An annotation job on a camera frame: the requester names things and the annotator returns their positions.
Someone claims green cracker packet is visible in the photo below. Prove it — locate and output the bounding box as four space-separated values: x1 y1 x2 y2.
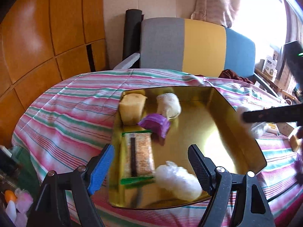
120 130 155 186

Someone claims dark red cloth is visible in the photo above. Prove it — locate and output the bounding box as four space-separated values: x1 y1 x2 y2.
219 69 253 84

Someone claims black rolled mat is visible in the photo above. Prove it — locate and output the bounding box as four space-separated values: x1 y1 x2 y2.
122 9 144 60

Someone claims white product box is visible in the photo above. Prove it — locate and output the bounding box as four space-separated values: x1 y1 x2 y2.
261 57 277 78

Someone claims gold metal tray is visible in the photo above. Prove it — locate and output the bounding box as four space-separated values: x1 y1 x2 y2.
107 86 267 210

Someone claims white plastic bag ball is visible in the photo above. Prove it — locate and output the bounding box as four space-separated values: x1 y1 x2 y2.
154 161 202 201
236 106 266 139

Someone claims white cardboard box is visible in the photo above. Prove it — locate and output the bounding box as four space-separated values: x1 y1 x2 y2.
276 122 297 137

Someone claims yellow sponge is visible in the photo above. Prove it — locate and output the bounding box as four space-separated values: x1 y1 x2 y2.
288 134 302 152

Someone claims grey yellow blue chair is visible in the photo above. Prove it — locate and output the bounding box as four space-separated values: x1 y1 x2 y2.
115 17 277 96

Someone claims yellow sponge block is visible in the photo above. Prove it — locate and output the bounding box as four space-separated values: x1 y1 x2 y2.
119 93 147 126

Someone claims purple snack packet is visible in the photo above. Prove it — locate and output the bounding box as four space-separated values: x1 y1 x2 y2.
138 113 170 139

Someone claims pink curtain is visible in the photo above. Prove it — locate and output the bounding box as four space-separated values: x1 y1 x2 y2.
191 0 240 28

